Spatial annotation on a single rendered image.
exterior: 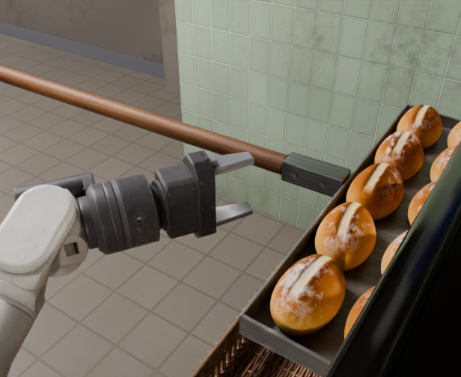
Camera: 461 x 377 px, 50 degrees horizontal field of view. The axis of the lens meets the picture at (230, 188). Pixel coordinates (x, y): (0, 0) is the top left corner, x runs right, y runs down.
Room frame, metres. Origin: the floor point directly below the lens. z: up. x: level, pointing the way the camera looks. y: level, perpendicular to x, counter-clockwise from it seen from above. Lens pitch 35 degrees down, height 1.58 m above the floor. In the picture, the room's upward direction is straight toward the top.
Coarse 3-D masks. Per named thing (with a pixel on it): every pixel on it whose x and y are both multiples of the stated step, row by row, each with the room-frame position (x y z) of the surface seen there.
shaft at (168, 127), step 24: (0, 72) 0.92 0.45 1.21; (48, 96) 0.84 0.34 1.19; (72, 96) 0.81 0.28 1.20; (96, 96) 0.79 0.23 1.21; (120, 120) 0.75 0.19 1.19; (144, 120) 0.72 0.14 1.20; (168, 120) 0.70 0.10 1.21; (192, 144) 0.67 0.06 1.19; (216, 144) 0.64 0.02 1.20; (240, 144) 0.63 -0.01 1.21; (264, 168) 0.60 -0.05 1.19
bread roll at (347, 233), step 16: (336, 208) 0.45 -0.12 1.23; (352, 208) 0.44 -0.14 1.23; (320, 224) 0.44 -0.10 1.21; (336, 224) 0.42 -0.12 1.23; (352, 224) 0.42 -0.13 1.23; (368, 224) 0.43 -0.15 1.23; (320, 240) 0.42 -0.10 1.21; (336, 240) 0.40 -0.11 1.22; (352, 240) 0.40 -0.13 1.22; (368, 240) 0.41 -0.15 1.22; (336, 256) 0.39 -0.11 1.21; (352, 256) 0.39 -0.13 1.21; (368, 256) 0.41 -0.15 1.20
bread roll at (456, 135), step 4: (460, 124) 0.66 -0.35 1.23; (456, 128) 0.66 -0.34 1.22; (460, 128) 0.65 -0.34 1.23; (452, 132) 0.66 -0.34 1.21; (456, 132) 0.65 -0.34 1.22; (460, 132) 0.64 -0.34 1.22; (448, 136) 0.67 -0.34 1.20; (452, 136) 0.65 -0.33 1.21; (456, 136) 0.64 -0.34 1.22; (460, 136) 0.64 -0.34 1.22; (448, 140) 0.66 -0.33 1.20; (452, 140) 0.65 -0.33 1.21; (456, 140) 0.64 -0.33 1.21; (460, 140) 0.63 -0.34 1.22; (448, 144) 0.65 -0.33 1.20; (452, 144) 0.64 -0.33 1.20; (456, 144) 0.63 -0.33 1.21
